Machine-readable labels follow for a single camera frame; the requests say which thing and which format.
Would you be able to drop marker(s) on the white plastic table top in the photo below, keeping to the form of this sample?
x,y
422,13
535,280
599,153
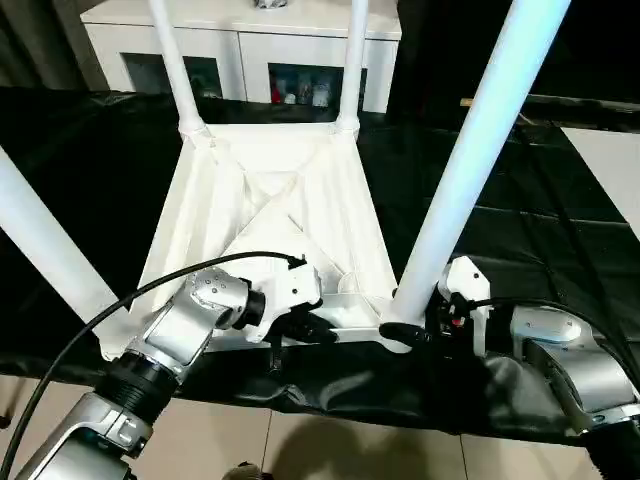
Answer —
x,y
225,200

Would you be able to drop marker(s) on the white plastic table leg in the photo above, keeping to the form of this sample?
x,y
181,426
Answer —
x,y
475,150
175,65
40,235
352,65

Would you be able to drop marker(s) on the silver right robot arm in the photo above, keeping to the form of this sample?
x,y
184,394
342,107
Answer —
x,y
575,360

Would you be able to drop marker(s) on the black mat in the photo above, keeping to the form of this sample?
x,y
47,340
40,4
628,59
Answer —
x,y
525,240

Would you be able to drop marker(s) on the white board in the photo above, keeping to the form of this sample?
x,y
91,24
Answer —
x,y
610,165

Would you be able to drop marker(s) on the black bar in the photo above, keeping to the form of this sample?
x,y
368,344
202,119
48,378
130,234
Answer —
x,y
575,102

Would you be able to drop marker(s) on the tall black cabinet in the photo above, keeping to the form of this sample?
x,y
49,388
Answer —
x,y
430,60

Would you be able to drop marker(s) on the dark bag of items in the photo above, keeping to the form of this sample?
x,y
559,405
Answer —
x,y
270,3

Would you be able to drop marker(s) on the white cabinet with glass doors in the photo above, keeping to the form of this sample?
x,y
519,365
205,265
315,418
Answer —
x,y
125,40

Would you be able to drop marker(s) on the grey curtain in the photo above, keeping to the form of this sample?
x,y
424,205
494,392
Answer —
x,y
45,45

